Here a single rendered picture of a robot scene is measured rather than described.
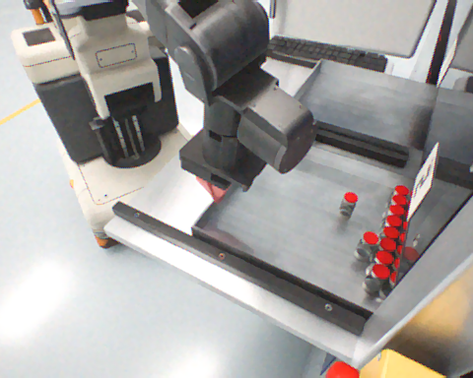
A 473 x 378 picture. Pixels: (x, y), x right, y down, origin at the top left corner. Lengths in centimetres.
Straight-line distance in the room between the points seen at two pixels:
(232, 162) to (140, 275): 118
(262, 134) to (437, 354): 24
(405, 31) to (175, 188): 92
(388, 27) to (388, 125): 53
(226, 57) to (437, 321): 26
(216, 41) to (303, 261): 33
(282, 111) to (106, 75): 88
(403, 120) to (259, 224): 43
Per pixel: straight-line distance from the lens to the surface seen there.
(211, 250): 46
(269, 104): 30
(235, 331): 136
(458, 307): 27
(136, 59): 116
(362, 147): 66
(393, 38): 125
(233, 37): 29
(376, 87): 90
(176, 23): 29
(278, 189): 56
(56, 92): 143
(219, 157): 38
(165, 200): 56
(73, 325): 151
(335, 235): 52
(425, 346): 33
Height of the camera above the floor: 130
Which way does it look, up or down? 48 degrees down
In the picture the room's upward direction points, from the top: straight up
